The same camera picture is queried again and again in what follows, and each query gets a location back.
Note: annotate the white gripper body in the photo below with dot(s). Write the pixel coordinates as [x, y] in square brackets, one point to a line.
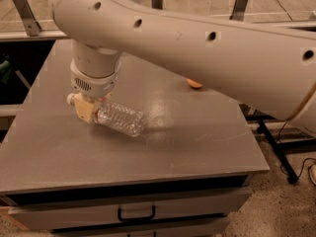
[94, 84]

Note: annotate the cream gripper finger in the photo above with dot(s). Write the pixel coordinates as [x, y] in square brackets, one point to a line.
[85, 107]

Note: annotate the clear plastic water bottle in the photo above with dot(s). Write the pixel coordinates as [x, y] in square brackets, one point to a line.
[116, 116]

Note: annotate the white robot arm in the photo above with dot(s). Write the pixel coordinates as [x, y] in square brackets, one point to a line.
[270, 69]

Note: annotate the orange fruit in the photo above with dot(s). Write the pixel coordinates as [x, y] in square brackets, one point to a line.
[194, 84]

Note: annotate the grey upper drawer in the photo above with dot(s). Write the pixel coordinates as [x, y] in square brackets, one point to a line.
[104, 211]

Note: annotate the grey drawer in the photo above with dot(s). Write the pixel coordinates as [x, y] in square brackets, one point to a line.
[104, 211]
[198, 227]

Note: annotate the grey lower drawer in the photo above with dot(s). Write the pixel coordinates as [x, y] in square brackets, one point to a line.
[198, 227]

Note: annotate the black stand leg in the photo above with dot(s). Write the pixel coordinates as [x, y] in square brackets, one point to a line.
[292, 178]

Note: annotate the left metal railing bracket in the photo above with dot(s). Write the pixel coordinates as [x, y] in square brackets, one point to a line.
[31, 25]

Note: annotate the black drawer handle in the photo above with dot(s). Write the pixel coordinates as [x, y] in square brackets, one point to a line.
[136, 214]

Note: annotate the right metal railing bracket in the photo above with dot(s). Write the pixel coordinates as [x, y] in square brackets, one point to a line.
[239, 9]

